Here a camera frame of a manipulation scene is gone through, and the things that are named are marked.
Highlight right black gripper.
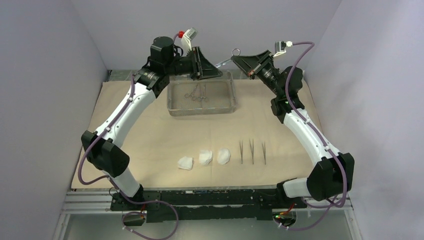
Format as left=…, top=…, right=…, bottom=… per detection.
left=231, top=50, right=284, bottom=97

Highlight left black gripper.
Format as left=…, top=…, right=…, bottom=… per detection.
left=165, top=46, right=223, bottom=82

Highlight surgical forceps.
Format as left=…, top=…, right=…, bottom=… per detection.
left=184, top=84, right=199, bottom=101

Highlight thin steel tweezers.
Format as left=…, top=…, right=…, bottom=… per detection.
left=249, top=138, right=255, bottom=165

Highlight beige cloth wrap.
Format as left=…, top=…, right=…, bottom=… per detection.
left=71, top=78, right=332, bottom=190

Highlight white gauze pad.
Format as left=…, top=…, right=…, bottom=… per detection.
left=217, top=148, right=231, bottom=165
left=198, top=149, right=213, bottom=166
left=177, top=156, right=194, bottom=171

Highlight surgical scissors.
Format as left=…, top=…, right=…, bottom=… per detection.
left=214, top=48, right=241, bottom=68

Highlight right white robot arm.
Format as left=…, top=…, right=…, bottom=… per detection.
left=231, top=50, right=355, bottom=208

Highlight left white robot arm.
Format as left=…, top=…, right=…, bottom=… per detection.
left=77, top=36, right=223, bottom=210

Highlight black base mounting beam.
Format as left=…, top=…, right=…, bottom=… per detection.
left=110, top=188, right=307, bottom=223

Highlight wire mesh instrument tray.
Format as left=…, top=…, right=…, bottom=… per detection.
left=167, top=71, right=237, bottom=117

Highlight aluminium frame rail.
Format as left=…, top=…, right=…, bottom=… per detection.
left=52, top=189, right=362, bottom=240

